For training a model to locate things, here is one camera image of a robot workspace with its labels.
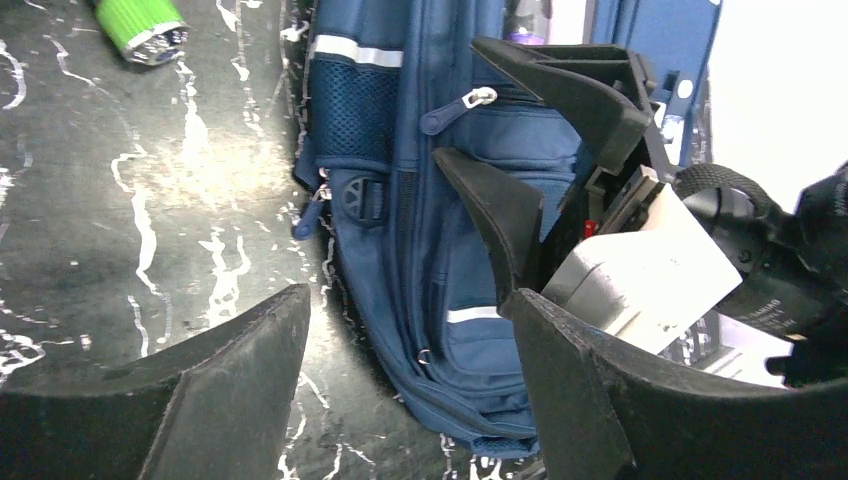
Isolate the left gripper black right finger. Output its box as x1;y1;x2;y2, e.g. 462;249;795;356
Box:
500;289;847;479

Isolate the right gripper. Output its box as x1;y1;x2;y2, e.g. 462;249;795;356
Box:
433;37;672;306

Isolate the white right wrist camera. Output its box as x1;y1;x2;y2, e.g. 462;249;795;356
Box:
542;185;742;354

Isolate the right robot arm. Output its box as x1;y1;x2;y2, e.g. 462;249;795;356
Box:
433;37;847;387

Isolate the green hose nozzle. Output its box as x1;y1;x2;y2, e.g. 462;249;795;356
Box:
91;0;189;67

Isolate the navy blue backpack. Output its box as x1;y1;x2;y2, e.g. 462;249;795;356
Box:
291;0;723;460

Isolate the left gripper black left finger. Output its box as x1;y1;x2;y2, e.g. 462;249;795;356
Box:
1;284;311;479

